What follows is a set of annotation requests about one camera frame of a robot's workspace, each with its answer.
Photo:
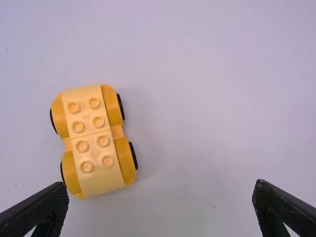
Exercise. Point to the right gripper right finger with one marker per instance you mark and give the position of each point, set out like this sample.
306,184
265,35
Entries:
279,212

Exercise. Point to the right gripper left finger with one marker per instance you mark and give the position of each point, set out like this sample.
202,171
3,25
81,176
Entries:
37,212

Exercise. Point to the yellow toy car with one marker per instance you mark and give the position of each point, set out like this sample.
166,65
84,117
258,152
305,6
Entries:
93,143

